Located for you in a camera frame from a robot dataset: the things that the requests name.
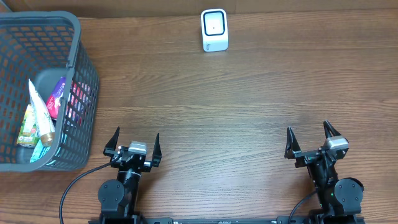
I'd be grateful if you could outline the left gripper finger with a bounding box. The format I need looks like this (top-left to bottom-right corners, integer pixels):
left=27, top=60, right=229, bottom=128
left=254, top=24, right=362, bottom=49
left=152, top=134, right=162, bottom=165
left=105, top=126, right=120, bottom=151

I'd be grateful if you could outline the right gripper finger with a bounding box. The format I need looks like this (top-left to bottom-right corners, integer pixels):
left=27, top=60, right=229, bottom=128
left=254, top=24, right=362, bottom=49
left=284, top=126, right=301, bottom=159
left=323, top=119, right=341, bottom=138

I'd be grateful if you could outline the teal wipes packet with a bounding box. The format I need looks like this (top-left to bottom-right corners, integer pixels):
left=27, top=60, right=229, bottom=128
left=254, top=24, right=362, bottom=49
left=30, top=140, right=50, bottom=163

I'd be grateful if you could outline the white tube with gold cap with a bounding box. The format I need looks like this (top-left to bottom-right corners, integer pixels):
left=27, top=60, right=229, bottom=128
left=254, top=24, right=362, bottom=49
left=28, top=80, right=55, bottom=147

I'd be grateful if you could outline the red purple pad package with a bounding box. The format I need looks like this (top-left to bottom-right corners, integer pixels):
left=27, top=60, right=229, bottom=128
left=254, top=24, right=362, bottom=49
left=46, top=77, right=66, bottom=120

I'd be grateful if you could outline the green juice carton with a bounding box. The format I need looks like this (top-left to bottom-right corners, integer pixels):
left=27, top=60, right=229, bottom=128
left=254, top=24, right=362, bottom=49
left=17, top=104, right=40, bottom=148

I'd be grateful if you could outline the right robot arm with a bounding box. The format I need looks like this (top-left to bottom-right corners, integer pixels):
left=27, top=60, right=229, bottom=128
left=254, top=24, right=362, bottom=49
left=284, top=120, right=364, bottom=223

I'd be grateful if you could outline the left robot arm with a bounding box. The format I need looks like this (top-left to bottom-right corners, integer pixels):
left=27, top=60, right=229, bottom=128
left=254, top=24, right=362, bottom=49
left=98, top=128, right=162, bottom=224

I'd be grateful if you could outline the white barcode scanner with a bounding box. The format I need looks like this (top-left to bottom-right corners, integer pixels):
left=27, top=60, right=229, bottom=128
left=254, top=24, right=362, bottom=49
left=200, top=8, right=229, bottom=52

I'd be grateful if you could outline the grey plastic mesh basket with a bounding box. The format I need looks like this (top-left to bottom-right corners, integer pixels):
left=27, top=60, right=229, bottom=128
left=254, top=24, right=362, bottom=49
left=1, top=11, right=100, bottom=172

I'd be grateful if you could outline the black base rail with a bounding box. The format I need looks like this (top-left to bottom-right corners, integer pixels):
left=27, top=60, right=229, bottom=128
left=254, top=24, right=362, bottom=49
left=88, top=216, right=366, bottom=224

